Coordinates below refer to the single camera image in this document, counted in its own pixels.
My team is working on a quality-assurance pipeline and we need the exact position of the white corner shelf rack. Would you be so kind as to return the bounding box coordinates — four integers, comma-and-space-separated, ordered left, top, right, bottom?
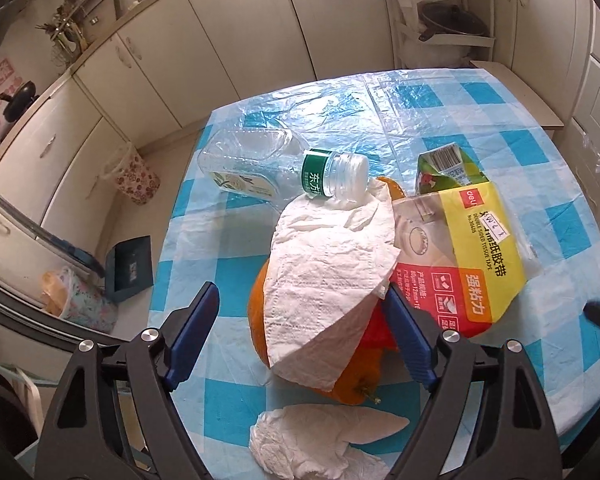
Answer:
386, 0, 495, 68

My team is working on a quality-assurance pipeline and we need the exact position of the black kettle on counter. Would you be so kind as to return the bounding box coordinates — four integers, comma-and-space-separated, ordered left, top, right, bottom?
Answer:
0, 80, 38, 122

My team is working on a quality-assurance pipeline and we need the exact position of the yellow red tape package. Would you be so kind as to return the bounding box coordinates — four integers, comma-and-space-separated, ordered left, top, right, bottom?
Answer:
391, 182, 540, 337

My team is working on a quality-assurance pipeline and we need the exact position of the green drink carton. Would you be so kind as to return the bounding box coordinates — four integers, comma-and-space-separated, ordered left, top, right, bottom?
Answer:
415, 142, 489, 195

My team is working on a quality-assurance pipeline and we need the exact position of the orange peel pile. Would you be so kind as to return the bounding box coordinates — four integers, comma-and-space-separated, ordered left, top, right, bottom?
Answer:
247, 175, 409, 406

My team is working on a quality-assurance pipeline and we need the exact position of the blue white checkered tablecloth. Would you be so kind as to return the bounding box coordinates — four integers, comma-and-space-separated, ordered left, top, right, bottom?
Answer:
149, 70, 600, 479

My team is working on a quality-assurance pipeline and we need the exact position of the white tissue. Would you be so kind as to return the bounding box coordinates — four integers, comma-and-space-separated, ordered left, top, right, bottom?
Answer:
249, 404, 410, 479

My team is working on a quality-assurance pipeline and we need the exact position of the clear plastic bottle green label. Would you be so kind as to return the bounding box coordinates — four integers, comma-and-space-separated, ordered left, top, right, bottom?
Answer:
197, 128, 370, 208

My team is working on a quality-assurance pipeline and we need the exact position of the dark blue dustpan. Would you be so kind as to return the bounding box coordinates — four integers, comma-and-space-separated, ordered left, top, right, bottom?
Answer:
105, 235, 154, 304

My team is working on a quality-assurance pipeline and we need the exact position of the black wok pan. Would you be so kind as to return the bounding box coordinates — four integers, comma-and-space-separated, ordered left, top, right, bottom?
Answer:
418, 1, 489, 41

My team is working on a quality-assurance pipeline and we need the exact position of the floral bucket with bag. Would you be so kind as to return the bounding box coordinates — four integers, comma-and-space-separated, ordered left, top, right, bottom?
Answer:
41, 266, 118, 334

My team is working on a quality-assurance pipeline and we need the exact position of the large white paper towel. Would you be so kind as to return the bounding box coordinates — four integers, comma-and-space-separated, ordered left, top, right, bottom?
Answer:
262, 178, 402, 394

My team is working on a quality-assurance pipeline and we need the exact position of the small beige wooden stool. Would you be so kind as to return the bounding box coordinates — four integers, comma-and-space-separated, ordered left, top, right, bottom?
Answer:
471, 60, 564, 138

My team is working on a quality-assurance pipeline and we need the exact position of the floral waste basket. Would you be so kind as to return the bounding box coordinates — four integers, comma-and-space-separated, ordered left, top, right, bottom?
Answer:
99, 142, 161, 206

